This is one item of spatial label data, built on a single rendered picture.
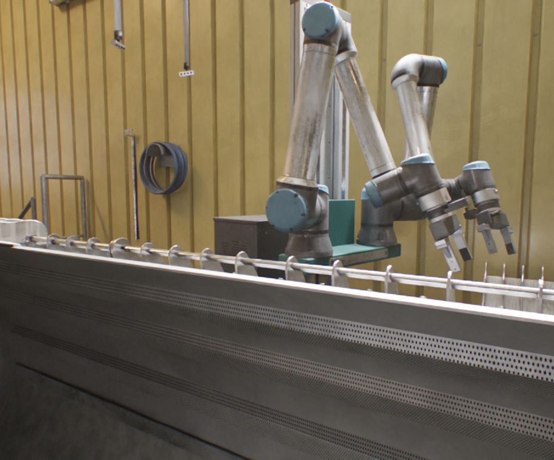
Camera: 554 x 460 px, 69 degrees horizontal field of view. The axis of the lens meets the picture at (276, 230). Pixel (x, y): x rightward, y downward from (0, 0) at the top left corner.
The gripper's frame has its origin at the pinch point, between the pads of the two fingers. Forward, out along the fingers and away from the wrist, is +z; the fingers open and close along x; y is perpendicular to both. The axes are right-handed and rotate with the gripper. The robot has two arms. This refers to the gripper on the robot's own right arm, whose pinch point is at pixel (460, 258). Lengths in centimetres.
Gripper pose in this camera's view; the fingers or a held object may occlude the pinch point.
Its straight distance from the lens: 133.2
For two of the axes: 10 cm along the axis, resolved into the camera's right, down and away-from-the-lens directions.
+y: -6.9, 3.4, 6.3
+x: -6.1, 1.9, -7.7
